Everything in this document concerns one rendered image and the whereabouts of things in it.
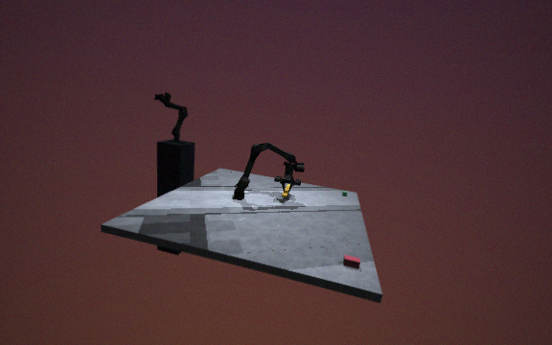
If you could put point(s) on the yellow bar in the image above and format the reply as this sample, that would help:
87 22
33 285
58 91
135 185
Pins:
285 193

